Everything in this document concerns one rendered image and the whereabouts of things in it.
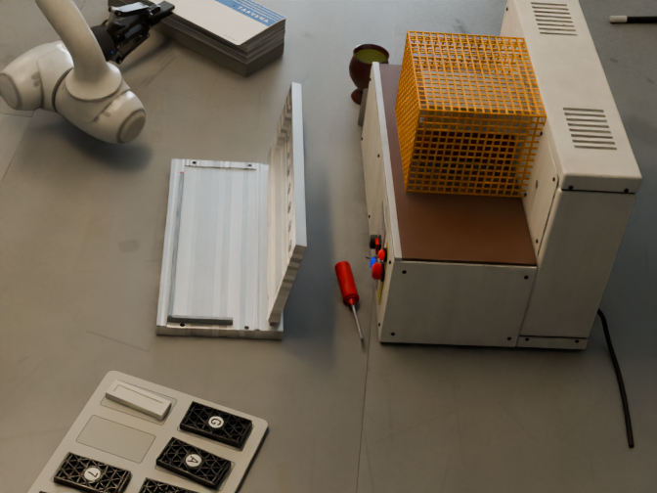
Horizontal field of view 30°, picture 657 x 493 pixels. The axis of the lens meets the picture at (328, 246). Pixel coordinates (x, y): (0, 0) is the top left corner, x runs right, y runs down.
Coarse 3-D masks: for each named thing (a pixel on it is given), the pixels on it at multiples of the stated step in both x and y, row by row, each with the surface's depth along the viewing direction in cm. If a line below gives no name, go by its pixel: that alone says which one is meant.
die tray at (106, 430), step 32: (96, 416) 186; (128, 416) 186; (64, 448) 181; (96, 448) 181; (128, 448) 182; (160, 448) 182; (224, 448) 183; (256, 448) 184; (128, 480) 177; (160, 480) 178; (192, 480) 178; (224, 480) 179
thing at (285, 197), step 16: (288, 96) 221; (288, 112) 220; (288, 128) 221; (272, 144) 230; (288, 144) 218; (272, 160) 226; (288, 160) 215; (272, 176) 222; (288, 176) 212; (272, 192) 219; (288, 192) 210; (304, 192) 199; (272, 208) 216; (288, 208) 207; (304, 208) 196; (272, 224) 213; (288, 224) 203; (304, 224) 193; (272, 240) 210; (288, 240) 201; (304, 240) 190; (272, 256) 207; (288, 256) 198; (272, 272) 204; (288, 272) 192; (272, 288) 201; (288, 288) 195; (272, 304) 198; (272, 320) 199
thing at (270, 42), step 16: (112, 0) 272; (128, 0) 269; (144, 0) 266; (176, 16) 262; (160, 32) 268; (176, 32) 264; (192, 32) 262; (208, 32) 258; (272, 32) 259; (192, 48) 264; (208, 48) 261; (224, 48) 258; (240, 48) 255; (256, 48) 256; (272, 48) 262; (224, 64) 260; (240, 64) 257; (256, 64) 259
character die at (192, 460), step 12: (168, 444) 182; (180, 444) 182; (168, 456) 181; (180, 456) 181; (192, 456) 180; (204, 456) 181; (216, 456) 181; (168, 468) 179; (180, 468) 179; (192, 468) 179; (204, 468) 179; (216, 468) 179; (228, 468) 180; (204, 480) 177; (216, 480) 177
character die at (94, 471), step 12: (72, 456) 179; (60, 468) 176; (72, 468) 177; (84, 468) 177; (96, 468) 177; (108, 468) 178; (120, 468) 177; (60, 480) 175; (72, 480) 175; (84, 480) 175; (96, 480) 176; (108, 480) 176; (120, 480) 176; (96, 492) 174; (108, 492) 174; (120, 492) 175
